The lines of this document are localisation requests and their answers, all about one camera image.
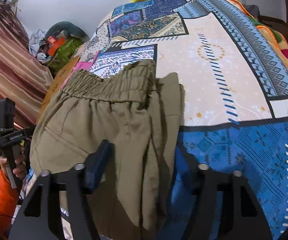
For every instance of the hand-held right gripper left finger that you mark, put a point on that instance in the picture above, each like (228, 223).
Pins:
(96, 166)

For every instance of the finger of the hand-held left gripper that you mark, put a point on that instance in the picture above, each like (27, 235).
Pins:
(31, 132)

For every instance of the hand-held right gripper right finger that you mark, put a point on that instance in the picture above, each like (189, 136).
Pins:
(209, 182)

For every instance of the olive green pants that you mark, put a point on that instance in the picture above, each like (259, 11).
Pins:
(109, 130)

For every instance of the person's left hand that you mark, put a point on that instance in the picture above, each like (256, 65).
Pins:
(20, 170)

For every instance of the black white beaded band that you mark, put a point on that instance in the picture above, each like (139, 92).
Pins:
(5, 129)

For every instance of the striped pink curtain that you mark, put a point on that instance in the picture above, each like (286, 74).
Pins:
(9, 67)

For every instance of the bamboo lap tray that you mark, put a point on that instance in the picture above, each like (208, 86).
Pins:
(56, 85)

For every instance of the pale clothes pile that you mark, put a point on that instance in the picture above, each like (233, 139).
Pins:
(36, 41)

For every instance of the pink cloth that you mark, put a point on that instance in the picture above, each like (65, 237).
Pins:
(82, 65)

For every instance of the orange box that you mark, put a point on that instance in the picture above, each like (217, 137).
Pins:
(54, 45)

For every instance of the green patterned storage box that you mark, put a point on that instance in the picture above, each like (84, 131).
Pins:
(66, 51)

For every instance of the blue patchwork bedsheet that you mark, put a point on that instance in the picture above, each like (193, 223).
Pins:
(209, 80)

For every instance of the grey curved pillow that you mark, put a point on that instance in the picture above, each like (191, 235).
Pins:
(66, 26)

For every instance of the colourful orange-edged blanket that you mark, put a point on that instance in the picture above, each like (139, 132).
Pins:
(271, 33)

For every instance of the grey backpack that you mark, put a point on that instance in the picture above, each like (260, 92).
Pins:
(253, 11)

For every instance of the white wall outlet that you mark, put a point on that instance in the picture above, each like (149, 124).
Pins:
(244, 1)

